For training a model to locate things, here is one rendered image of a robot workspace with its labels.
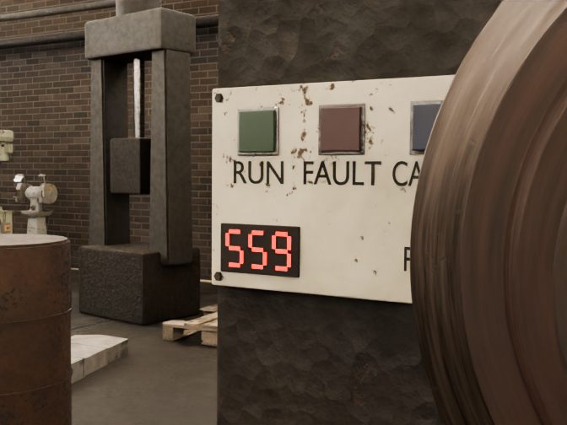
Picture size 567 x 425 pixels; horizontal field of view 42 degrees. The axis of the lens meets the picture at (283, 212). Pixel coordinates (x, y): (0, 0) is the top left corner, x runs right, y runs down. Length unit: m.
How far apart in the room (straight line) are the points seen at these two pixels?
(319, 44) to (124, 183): 5.42
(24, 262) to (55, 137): 6.37
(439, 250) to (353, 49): 0.25
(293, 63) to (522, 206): 0.32
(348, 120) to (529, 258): 0.25
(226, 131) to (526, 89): 0.33
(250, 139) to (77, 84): 8.52
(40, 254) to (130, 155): 3.00
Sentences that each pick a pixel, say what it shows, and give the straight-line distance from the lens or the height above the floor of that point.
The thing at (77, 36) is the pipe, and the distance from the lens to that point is 8.79.
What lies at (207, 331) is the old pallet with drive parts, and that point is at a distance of 5.05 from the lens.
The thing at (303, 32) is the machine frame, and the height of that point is 1.29.
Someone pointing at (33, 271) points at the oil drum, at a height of 0.77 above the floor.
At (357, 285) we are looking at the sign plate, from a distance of 0.62.
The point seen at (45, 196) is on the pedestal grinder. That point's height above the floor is 0.89.
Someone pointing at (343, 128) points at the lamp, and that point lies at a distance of 0.61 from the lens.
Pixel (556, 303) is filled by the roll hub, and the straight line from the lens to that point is 0.35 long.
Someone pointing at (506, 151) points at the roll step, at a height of 1.18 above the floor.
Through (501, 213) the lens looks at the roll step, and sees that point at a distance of 0.42.
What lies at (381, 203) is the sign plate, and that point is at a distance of 0.60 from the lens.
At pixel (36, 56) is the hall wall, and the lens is 9.66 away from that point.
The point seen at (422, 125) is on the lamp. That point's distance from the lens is 0.59.
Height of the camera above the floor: 1.16
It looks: 3 degrees down
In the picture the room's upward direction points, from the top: straight up
